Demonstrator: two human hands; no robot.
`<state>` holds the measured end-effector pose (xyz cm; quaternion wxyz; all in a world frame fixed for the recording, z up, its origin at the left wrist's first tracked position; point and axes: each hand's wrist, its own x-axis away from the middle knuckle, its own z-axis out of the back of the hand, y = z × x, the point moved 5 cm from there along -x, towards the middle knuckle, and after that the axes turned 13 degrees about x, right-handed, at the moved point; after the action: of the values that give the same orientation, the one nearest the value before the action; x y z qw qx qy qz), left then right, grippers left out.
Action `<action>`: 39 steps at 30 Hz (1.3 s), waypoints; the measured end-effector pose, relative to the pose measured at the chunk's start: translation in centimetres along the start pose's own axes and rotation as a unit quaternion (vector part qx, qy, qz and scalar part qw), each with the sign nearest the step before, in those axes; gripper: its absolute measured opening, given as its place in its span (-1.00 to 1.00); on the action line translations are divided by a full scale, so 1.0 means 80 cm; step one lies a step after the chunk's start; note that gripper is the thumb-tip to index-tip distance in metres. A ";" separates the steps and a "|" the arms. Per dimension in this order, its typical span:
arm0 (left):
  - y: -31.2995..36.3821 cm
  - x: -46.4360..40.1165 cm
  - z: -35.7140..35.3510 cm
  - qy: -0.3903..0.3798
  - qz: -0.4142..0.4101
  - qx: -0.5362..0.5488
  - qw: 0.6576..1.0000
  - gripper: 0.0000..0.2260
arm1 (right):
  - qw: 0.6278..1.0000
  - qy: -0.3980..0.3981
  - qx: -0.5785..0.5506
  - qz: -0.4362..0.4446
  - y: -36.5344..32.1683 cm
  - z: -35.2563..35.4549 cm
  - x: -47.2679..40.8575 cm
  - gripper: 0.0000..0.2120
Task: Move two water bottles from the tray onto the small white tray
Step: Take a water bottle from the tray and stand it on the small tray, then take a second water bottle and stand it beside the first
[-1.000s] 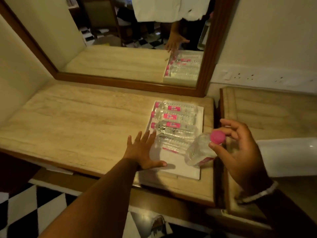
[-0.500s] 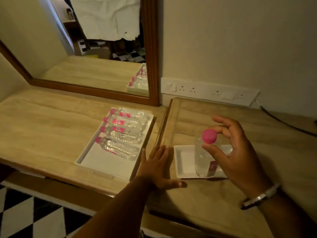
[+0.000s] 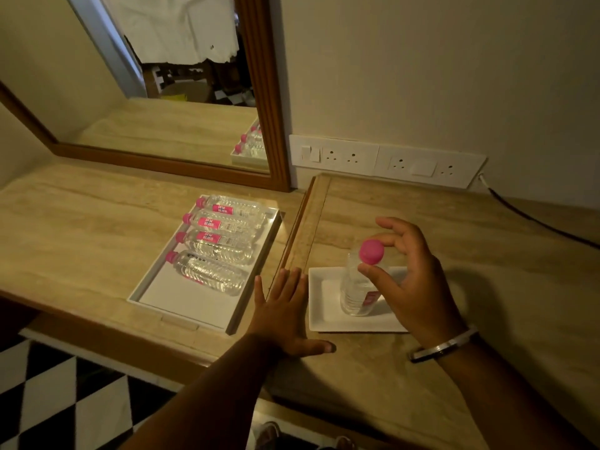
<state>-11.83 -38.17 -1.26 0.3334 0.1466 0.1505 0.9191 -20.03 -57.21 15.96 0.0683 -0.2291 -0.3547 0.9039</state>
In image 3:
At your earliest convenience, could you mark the silver bracelet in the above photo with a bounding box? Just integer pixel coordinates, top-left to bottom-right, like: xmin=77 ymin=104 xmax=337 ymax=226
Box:
xmin=409 ymin=325 xmax=480 ymax=364

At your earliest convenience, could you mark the white wall socket panel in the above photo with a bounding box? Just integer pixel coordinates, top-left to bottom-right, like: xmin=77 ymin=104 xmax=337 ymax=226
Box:
xmin=288 ymin=134 xmax=488 ymax=190

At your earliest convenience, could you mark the clear water bottle pink cap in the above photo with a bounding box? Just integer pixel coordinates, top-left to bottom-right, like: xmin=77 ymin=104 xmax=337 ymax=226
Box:
xmin=175 ymin=229 xmax=258 ymax=267
xmin=182 ymin=210 xmax=266 ymax=240
xmin=196 ymin=195 xmax=269 ymax=222
xmin=340 ymin=239 xmax=391 ymax=317
xmin=165 ymin=250 xmax=249 ymax=297

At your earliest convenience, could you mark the small white rectangular plate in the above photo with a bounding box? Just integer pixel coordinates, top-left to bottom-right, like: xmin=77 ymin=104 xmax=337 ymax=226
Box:
xmin=308 ymin=266 xmax=409 ymax=333

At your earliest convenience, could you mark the person's right forearm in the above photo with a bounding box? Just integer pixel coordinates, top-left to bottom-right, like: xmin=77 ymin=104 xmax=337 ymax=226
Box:
xmin=436 ymin=335 xmax=598 ymax=450

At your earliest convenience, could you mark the person's left hand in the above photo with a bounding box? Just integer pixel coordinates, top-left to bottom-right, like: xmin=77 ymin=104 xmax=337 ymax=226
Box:
xmin=247 ymin=267 xmax=337 ymax=358

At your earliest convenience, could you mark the person's left forearm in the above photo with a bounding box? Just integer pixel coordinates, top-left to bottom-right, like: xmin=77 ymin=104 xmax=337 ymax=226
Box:
xmin=119 ymin=332 xmax=288 ymax=450

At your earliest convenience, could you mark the black cable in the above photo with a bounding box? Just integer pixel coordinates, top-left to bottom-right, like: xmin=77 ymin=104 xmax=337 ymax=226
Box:
xmin=477 ymin=173 xmax=600 ymax=252

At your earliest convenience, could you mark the person's right hand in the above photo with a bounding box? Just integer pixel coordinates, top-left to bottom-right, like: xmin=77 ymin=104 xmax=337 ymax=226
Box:
xmin=357 ymin=217 xmax=468 ymax=350

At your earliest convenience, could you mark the large white tray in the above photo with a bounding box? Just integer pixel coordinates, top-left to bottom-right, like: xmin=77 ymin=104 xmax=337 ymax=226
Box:
xmin=127 ymin=200 xmax=283 ymax=336

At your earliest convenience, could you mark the wooden framed mirror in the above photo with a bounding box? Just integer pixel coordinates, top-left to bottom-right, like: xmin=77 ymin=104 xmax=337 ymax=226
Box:
xmin=0 ymin=0 xmax=292 ymax=193

